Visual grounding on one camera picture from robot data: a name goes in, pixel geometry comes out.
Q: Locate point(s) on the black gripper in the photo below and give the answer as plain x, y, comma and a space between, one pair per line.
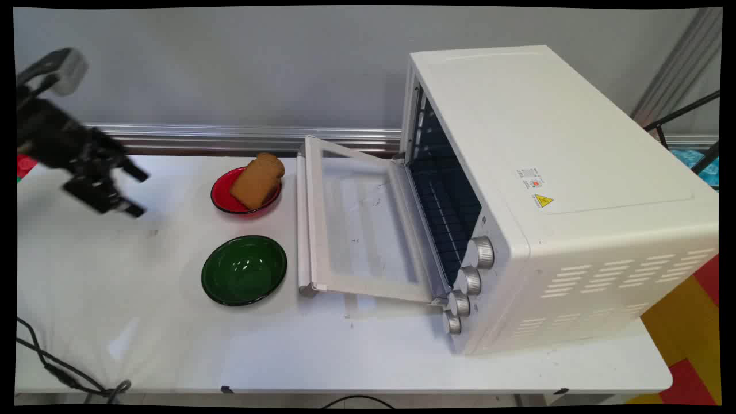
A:
49, 137

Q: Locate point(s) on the red object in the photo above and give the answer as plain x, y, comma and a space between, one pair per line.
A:
24, 165

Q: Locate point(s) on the red plate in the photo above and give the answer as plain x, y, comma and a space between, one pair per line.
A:
221, 195

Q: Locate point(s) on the brown bread slice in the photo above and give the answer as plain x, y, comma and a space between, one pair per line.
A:
258, 179

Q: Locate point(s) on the green plate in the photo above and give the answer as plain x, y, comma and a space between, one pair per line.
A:
244, 269

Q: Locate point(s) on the glass oven door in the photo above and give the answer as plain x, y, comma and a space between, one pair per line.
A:
356, 224

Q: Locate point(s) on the silver oven knob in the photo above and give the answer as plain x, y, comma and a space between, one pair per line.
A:
482, 252
452, 322
459, 303
469, 280

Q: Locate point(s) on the white toaster oven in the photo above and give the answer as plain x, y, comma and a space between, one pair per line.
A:
575, 190

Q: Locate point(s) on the black metal stand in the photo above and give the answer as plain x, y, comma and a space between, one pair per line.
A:
687, 129

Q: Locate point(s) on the blue patterned object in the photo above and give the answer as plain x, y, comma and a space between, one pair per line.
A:
698, 164

